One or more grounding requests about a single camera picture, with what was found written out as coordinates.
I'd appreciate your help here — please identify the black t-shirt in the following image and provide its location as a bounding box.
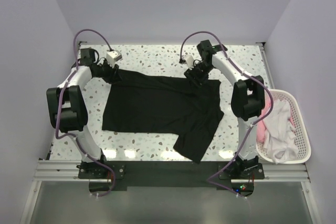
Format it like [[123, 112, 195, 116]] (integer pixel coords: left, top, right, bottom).
[[102, 70, 224, 163]]

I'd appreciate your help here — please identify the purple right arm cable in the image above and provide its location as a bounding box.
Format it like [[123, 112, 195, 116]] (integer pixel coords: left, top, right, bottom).
[[178, 31, 275, 196]]

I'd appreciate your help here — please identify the pink t-shirt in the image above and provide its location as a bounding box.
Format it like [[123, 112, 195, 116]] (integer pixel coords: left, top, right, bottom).
[[257, 97, 296, 143]]

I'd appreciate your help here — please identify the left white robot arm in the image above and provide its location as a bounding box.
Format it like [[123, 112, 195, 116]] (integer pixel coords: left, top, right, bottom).
[[46, 48, 122, 178]]

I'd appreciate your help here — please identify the white plastic laundry basket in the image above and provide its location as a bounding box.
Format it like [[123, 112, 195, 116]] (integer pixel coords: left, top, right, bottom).
[[256, 89, 311, 164]]

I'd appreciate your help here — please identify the aluminium front rail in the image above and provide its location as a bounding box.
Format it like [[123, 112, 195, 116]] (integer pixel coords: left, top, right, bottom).
[[33, 161, 310, 182]]

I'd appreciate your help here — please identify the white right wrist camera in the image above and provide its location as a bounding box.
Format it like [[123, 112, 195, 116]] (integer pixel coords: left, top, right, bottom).
[[182, 55, 194, 68]]

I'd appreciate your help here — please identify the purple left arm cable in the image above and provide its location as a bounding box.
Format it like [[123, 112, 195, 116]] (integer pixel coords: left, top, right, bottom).
[[55, 28, 118, 198]]

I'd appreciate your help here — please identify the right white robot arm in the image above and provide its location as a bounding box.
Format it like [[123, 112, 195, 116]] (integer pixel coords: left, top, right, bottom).
[[180, 40, 265, 178]]

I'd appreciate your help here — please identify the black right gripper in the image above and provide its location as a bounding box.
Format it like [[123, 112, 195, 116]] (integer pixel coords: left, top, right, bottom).
[[184, 61, 214, 93]]

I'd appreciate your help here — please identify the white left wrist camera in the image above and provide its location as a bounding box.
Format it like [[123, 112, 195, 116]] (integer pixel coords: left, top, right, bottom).
[[106, 50, 122, 65]]

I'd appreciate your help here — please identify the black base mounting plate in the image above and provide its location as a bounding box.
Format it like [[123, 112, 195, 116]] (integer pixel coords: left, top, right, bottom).
[[77, 161, 265, 196]]

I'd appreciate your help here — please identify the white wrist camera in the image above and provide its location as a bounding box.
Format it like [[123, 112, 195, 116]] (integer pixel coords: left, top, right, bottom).
[[182, 55, 194, 68], [106, 50, 122, 65]]

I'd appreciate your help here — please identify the white t-shirt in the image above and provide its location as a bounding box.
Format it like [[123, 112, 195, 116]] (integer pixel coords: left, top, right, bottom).
[[263, 100, 299, 164]]

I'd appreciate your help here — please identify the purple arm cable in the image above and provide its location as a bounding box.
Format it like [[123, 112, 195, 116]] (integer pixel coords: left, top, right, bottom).
[[178, 31, 275, 196], [55, 28, 118, 198]]

